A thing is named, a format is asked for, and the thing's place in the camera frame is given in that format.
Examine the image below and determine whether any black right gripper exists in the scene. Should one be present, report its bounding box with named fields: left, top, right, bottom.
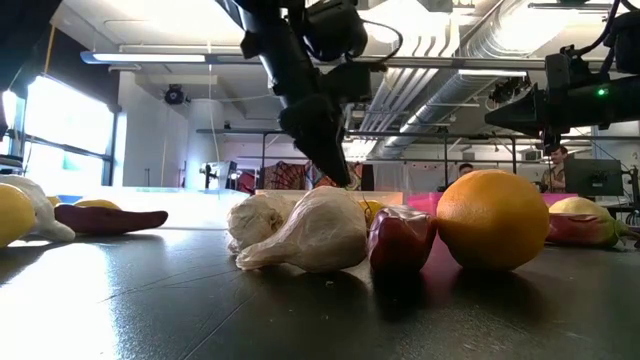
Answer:
left=483, top=47, right=640, bottom=149

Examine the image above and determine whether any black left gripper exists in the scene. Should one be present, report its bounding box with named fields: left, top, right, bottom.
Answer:
left=239, top=29, right=374, bottom=189

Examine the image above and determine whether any orange citrus fruit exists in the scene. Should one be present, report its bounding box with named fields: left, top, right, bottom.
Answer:
left=436, top=168, right=551, bottom=272

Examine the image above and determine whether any pale yellow lemon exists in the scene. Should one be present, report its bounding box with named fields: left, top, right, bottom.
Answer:
left=548, top=195, right=612, bottom=217

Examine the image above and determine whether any dark red pepper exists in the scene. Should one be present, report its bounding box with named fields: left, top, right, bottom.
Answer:
left=53, top=203, right=170, bottom=236

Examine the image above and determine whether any small yellow lemon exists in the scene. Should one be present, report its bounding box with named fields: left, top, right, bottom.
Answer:
left=73, top=198, right=123, bottom=211

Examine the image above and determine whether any large white garlic bulb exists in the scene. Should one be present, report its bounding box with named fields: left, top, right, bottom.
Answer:
left=0, top=174, right=77, bottom=244

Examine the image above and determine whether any colourful patterned tapestry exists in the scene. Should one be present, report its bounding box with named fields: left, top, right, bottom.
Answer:
left=260, top=160, right=364, bottom=192

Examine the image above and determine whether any person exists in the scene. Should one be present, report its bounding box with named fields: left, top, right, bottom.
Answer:
left=455, top=162, right=476, bottom=187
left=539, top=144, right=571, bottom=194

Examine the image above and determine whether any orange plastic basket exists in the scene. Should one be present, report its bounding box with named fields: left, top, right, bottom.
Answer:
left=254, top=188, right=404, bottom=207

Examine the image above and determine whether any black computer monitor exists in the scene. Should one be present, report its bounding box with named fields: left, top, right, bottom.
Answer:
left=564, top=158, right=625, bottom=198

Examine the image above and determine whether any grey overhead beam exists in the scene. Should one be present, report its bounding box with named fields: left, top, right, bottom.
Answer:
left=204, top=54, right=609, bottom=70

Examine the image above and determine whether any pink plastic basket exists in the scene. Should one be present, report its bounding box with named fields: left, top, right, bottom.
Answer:
left=406, top=191, right=580, bottom=217

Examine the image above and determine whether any long red chili pepper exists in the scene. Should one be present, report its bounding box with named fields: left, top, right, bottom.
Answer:
left=367, top=203, right=440, bottom=274

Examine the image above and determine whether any red pepper green stem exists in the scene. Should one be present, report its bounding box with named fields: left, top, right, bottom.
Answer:
left=545, top=212, right=640, bottom=250

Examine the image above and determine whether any black equipment stand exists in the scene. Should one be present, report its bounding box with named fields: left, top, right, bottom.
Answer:
left=623, top=166, right=640, bottom=227

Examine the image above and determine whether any black round ceiling device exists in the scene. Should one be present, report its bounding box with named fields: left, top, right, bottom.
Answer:
left=163, top=83, right=187, bottom=107

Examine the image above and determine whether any long ceiling lamp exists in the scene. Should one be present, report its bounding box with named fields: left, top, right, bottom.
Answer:
left=79, top=49, right=209, bottom=66

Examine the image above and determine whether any black table mat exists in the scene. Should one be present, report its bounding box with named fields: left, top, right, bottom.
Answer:
left=0, top=227, right=640, bottom=360

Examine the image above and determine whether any bright window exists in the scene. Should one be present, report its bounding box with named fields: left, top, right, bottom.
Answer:
left=0, top=73, right=122, bottom=189

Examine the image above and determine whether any silver ventilation duct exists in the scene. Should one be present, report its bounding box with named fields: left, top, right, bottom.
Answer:
left=372, top=0, right=566, bottom=160

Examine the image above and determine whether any black metal rack frame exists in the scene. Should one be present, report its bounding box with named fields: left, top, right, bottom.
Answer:
left=195, top=127, right=640, bottom=191

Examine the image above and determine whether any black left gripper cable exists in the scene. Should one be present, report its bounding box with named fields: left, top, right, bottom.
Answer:
left=357, top=18, right=405, bottom=65

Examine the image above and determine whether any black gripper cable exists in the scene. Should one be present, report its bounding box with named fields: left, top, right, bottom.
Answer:
left=357, top=18, right=405, bottom=65
left=573, top=0, right=624, bottom=57

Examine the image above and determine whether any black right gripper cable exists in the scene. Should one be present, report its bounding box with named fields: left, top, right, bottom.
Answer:
left=573, top=0, right=624, bottom=57

